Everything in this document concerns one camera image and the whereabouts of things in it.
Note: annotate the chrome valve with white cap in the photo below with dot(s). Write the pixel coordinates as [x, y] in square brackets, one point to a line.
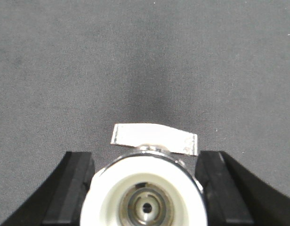
[149, 185]

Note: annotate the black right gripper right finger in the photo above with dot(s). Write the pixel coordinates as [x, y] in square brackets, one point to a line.
[234, 196]

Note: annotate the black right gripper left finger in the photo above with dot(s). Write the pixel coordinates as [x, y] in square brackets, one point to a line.
[58, 201]

